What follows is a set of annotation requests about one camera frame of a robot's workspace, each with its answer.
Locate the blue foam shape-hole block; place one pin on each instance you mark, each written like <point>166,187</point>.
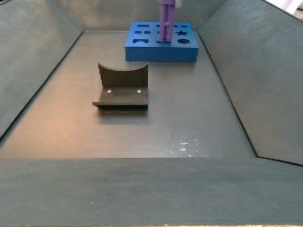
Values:
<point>144,48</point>

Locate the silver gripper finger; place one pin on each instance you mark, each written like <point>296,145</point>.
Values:
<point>177,3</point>

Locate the black curved fixture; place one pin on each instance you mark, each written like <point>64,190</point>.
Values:
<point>124,88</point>

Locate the purple three-prong object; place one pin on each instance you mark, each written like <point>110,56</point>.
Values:
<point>166,13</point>

